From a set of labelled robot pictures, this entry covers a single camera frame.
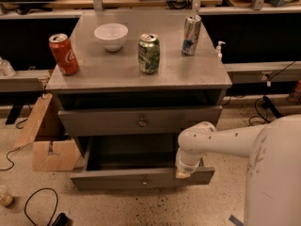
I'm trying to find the clear plastic cup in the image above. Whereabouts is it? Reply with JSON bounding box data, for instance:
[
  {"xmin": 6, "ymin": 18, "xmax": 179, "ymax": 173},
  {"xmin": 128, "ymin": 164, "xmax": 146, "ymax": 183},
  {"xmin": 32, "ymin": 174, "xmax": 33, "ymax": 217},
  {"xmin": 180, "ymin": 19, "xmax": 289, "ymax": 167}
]
[{"xmin": 0, "ymin": 186, "xmax": 13, "ymax": 207}]

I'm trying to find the orange bottle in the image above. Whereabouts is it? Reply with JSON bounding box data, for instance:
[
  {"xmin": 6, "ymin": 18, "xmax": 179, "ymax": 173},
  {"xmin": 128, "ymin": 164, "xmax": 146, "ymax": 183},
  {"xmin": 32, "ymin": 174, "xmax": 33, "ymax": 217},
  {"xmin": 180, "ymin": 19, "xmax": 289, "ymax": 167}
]
[{"xmin": 288, "ymin": 81, "xmax": 301, "ymax": 103}]

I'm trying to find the grey drawer cabinet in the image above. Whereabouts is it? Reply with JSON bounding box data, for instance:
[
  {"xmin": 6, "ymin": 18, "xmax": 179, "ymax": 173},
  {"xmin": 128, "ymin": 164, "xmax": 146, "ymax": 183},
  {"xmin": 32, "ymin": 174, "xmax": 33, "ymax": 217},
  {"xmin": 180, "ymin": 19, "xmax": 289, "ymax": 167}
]
[{"xmin": 45, "ymin": 13, "xmax": 233, "ymax": 186}]

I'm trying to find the black floor cable left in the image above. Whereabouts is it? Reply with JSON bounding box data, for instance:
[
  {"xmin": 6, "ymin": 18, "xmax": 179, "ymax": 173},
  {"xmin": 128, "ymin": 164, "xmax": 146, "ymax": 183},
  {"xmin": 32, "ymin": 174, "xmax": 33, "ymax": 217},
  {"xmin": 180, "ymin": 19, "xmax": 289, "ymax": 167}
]
[{"xmin": 24, "ymin": 187, "xmax": 70, "ymax": 226}]

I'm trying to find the white bowl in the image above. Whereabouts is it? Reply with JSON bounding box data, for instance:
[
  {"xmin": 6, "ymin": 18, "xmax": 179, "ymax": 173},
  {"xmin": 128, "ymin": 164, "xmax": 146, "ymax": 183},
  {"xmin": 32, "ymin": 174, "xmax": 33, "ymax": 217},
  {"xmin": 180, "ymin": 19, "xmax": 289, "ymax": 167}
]
[{"xmin": 94, "ymin": 24, "xmax": 128, "ymax": 52}]

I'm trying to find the silver blue energy can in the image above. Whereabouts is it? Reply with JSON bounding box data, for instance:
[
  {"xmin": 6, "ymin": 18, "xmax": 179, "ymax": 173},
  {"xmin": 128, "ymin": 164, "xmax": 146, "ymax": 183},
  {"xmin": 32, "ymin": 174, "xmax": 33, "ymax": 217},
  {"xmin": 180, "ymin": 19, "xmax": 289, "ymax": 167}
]
[{"xmin": 182, "ymin": 15, "xmax": 201, "ymax": 56}]

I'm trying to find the clear plastic container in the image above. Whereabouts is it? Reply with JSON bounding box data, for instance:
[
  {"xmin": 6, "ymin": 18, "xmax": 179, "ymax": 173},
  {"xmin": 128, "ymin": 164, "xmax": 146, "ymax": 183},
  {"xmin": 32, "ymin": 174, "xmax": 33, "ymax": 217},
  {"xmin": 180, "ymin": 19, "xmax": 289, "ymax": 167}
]
[{"xmin": 0, "ymin": 57, "xmax": 16, "ymax": 77}]

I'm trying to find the grey top drawer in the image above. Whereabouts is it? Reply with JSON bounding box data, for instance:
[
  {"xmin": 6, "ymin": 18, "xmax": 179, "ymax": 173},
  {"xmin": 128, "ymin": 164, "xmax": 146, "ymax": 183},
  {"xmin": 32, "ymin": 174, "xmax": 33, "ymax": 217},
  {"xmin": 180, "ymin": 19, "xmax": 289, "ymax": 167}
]
[{"xmin": 58, "ymin": 105, "xmax": 222, "ymax": 137}]

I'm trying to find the black cable with adapter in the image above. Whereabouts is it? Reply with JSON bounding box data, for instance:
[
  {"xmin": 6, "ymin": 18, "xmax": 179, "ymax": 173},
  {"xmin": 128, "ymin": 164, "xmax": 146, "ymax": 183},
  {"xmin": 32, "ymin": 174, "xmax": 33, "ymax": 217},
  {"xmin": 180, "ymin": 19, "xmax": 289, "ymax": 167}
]
[{"xmin": 248, "ymin": 95, "xmax": 282, "ymax": 127}]

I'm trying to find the red cola can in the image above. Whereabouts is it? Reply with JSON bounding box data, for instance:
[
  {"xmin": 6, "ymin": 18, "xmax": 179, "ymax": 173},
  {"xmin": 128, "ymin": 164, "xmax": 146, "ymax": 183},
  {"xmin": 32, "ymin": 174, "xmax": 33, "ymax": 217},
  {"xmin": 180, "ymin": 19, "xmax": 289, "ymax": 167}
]
[{"xmin": 49, "ymin": 33, "xmax": 79, "ymax": 75}]

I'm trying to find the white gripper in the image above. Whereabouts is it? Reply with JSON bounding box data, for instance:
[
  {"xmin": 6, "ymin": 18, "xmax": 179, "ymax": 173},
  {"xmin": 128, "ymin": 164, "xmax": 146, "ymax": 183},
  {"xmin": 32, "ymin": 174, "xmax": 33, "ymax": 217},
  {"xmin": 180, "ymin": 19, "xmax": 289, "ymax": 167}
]
[{"xmin": 175, "ymin": 148, "xmax": 201, "ymax": 179}]

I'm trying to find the white pump bottle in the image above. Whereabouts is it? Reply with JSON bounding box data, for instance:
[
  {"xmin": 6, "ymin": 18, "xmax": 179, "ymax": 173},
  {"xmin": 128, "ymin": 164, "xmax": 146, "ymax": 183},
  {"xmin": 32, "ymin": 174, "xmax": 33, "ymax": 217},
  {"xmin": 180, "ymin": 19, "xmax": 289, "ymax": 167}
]
[{"xmin": 215, "ymin": 40, "xmax": 226, "ymax": 61}]

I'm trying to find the green soda can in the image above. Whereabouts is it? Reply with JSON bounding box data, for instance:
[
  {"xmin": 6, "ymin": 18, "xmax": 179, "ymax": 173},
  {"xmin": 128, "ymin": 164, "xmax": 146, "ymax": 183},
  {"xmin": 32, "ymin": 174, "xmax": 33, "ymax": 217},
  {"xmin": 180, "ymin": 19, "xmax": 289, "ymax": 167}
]
[{"xmin": 138, "ymin": 33, "xmax": 160, "ymax": 74}]

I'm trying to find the cardboard box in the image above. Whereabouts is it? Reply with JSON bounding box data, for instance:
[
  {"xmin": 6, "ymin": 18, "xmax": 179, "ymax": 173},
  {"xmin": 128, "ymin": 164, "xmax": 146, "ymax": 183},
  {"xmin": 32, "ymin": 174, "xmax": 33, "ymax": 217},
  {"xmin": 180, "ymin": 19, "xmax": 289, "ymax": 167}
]
[{"xmin": 14, "ymin": 93, "xmax": 84, "ymax": 171}]

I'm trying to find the grey drawer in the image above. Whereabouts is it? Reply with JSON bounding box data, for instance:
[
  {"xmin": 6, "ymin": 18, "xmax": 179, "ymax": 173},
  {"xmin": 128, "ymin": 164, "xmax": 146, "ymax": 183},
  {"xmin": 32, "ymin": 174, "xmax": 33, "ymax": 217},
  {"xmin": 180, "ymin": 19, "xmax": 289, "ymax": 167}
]
[
  {"xmin": 58, "ymin": 105, "xmax": 222, "ymax": 137},
  {"xmin": 71, "ymin": 134, "xmax": 214, "ymax": 190}
]

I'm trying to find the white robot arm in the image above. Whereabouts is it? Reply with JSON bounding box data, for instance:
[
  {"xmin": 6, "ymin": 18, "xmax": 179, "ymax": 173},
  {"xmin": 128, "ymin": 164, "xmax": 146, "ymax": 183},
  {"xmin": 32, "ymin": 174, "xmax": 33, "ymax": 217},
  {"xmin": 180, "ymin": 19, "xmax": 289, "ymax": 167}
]
[{"xmin": 176, "ymin": 114, "xmax": 301, "ymax": 226}]

